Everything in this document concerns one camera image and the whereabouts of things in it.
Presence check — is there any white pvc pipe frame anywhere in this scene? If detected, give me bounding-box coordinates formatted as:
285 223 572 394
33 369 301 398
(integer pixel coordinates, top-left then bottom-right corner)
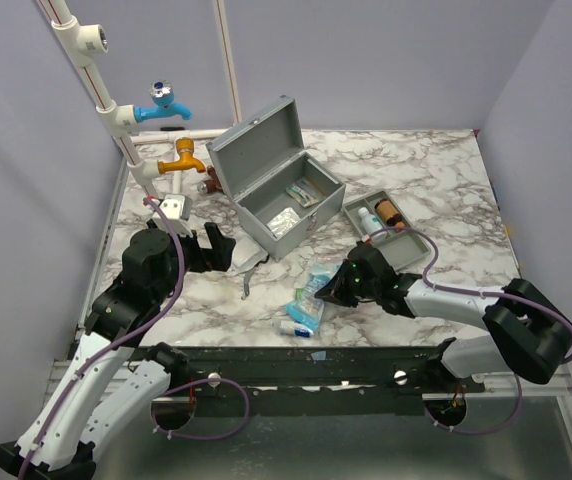
37 0 224 196

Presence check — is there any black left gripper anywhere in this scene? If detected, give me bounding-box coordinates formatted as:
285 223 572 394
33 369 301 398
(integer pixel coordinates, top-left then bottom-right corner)
155 221 236 302

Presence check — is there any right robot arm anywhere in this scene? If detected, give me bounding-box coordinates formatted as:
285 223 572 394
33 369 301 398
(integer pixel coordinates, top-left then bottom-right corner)
315 243 572 392

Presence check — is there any blue alcohol pad bag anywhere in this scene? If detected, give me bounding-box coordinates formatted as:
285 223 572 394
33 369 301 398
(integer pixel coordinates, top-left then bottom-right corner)
305 260 341 295

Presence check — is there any brown medicine bottle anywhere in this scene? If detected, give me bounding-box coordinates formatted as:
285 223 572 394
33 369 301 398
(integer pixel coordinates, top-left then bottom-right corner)
375 198 406 231

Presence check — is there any clear white pad packet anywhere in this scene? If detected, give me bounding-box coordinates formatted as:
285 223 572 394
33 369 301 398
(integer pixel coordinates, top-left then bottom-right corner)
266 207 301 239

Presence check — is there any grey plastic tray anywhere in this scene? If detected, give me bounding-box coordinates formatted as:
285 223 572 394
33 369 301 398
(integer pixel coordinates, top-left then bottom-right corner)
343 190 430 271

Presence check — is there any white medicine bottle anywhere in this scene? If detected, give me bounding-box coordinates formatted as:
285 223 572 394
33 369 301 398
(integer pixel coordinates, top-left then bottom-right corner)
358 207 387 241

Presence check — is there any white blue tube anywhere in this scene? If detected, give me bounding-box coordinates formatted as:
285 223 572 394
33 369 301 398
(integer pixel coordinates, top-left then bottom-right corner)
275 320 315 338

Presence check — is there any orange plastic faucet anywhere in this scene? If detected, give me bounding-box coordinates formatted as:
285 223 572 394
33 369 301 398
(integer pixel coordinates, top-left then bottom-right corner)
157 137 206 175

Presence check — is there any grey metal medicine box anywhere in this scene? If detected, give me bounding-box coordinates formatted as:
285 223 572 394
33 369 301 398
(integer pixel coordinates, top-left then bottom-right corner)
206 95 346 261

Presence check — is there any brown faucet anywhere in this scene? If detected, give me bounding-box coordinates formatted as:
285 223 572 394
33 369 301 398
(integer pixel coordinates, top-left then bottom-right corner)
197 166 223 194

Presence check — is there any bandage packet blue orange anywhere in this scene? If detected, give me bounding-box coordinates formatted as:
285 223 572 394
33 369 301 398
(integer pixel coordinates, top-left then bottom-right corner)
286 178 324 208

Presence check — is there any blue plastic faucet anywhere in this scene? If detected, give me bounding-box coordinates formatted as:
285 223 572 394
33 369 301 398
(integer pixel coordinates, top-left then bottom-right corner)
134 80 192 123

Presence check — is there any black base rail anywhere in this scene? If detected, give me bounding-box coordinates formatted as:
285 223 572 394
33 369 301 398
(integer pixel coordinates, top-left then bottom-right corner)
135 344 484 418

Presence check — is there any blue white bandage roll pack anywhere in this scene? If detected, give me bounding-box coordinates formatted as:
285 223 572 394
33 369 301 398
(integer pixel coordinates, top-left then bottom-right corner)
285 296 325 332

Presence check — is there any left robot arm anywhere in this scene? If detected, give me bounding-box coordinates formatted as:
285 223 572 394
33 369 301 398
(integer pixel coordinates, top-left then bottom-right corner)
0 222 235 479

